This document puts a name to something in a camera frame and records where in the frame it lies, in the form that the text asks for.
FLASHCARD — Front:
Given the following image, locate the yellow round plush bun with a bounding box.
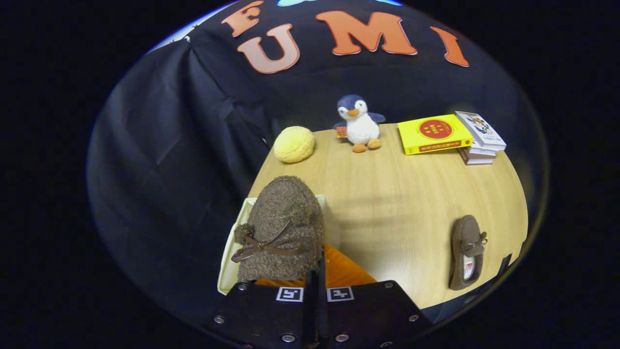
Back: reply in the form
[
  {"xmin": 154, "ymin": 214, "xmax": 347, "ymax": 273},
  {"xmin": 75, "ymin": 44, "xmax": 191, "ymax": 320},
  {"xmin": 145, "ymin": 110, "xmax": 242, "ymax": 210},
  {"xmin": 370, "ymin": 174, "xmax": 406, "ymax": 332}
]
[{"xmin": 273, "ymin": 126, "xmax": 316, "ymax": 164}]

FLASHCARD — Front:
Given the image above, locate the brown fuzzy shoe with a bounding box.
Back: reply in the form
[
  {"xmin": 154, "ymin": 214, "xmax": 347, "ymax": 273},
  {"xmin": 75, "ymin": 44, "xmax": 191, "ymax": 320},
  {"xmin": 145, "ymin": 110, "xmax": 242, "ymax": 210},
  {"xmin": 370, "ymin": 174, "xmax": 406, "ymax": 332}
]
[
  {"xmin": 231, "ymin": 175, "xmax": 326, "ymax": 284},
  {"xmin": 449, "ymin": 215, "xmax": 488, "ymax": 291}
]

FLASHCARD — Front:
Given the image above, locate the cream storage box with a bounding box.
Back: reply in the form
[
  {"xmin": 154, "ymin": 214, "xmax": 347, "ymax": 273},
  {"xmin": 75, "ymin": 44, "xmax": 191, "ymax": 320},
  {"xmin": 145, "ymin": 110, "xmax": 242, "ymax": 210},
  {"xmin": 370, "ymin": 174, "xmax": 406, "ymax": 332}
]
[{"xmin": 217, "ymin": 194, "xmax": 328, "ymax": 296}]

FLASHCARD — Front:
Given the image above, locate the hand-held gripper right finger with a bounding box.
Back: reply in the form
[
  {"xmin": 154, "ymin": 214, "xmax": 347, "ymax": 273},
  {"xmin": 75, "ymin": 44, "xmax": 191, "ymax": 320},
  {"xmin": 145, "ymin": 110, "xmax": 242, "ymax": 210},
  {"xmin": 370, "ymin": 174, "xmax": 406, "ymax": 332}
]
[{"xmin": 316, "ymin": 244, "xmax": 435, "ymax": 349}]

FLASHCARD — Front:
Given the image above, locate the white plain book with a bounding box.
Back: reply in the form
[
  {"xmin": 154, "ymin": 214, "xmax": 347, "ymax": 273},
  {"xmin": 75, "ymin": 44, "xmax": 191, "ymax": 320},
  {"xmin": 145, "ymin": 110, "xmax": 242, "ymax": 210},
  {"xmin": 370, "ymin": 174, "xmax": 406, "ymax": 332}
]
[{"xmin": 469, "ymin": 142, "xmax": 498, "ymax": 157}]

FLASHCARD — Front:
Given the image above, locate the brown cover book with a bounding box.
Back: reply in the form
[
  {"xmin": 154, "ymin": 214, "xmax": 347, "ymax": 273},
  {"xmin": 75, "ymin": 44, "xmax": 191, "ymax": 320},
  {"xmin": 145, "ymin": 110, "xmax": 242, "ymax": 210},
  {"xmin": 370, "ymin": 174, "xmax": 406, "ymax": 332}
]
[{"xmin": 457, "ymin": 147, "xmax": 496, "ymax": 166}]

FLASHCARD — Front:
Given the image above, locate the penguin plush toy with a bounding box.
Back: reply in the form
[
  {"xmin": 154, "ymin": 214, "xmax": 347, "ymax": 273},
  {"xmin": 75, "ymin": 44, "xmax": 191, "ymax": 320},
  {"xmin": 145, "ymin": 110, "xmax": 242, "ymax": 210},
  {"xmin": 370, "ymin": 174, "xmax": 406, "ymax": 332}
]
[{"xmin": 333, "ymin": 94, "xmax": 387, "ymax": 154}]

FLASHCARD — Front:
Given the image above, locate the yellow book red circle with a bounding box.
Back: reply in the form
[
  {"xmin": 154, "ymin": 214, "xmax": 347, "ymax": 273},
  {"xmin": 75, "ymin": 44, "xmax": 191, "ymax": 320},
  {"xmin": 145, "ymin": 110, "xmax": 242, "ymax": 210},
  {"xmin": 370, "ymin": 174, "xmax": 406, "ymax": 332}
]
[{"xmin": 397, "ymin": 114, "xmax": 474, "ymax": 156}]

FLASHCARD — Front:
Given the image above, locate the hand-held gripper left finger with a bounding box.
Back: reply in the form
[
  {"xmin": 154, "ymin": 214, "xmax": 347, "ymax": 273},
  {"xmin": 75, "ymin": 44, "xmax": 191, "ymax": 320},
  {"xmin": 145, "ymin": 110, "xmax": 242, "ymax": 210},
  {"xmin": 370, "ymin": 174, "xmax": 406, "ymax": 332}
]
[{"xmin": 203, "ymin": 274, "xmax": 315, "ymax": 349}]

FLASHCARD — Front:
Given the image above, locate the white illustrated book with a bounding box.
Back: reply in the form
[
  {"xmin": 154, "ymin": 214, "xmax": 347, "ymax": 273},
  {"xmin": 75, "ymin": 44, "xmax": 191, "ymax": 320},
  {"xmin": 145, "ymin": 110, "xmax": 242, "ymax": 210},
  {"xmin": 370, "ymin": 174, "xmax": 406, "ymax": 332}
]
[{"xmin": 454, "ymin": 111, "xmax": 507, "ymax": 151}]

